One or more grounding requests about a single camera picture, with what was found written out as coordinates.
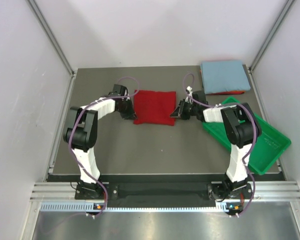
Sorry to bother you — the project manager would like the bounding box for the purple cable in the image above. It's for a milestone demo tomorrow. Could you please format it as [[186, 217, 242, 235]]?
[[67, 76, 141, 218], [182, 73, 257, 218]]

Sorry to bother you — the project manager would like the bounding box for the aluminium frame rail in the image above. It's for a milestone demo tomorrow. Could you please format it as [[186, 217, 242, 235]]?
[[30, 181, 300, 202]]

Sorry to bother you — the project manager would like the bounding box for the red t shirt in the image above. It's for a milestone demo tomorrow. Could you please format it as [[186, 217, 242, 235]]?
[[213, 90, 245, 95], [133, 90, 177, 126]]

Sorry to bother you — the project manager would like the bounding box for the aluminium frame post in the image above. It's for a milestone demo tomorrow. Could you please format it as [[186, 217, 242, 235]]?
[[26, 0, 75, 77], [248, 0, 297, 72]]

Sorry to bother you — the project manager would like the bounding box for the right aluminium frame post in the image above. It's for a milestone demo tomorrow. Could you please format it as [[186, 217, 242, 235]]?
[[248, 0, 297, 72]]

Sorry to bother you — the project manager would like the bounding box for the green plastic tray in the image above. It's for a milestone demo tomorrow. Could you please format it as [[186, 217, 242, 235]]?
[[201, 96, 292, 176]]

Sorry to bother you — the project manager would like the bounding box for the left aluminium frame post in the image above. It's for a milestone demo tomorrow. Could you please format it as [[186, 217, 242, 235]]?
[[26, 0, 75, 77]]

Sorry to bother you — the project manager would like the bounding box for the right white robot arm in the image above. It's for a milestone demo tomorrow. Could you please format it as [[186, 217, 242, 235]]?
[[169, 86, 262, 198]]

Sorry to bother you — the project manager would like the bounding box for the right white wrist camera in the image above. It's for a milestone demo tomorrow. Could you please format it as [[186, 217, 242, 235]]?
[[185, 86, 193, 104]]

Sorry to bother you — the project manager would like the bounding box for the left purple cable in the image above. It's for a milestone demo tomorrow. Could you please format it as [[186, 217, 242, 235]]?
[[67, 76, 141, 218]]

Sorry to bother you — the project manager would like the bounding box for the slotted grey cable duct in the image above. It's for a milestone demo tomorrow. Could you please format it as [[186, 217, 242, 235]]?
[[40, 201, 240, 213]]

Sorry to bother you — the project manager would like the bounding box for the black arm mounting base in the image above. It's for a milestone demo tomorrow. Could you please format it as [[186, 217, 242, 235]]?
[[74, 174, 253, 208]]

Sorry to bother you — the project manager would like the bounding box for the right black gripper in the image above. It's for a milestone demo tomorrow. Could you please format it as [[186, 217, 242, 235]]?
[[169, 99, 198, 121]]

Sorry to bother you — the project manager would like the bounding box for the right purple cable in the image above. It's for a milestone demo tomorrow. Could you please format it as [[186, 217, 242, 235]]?
[[182, 73, 257, 218]]

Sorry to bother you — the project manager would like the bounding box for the folded red t shirt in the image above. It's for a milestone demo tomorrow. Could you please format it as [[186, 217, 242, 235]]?
[[213, 90, 245, 95]]

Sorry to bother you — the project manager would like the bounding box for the folded blue t shirt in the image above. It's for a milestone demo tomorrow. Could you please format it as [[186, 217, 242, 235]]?
[[200, 60, 251, 95]]

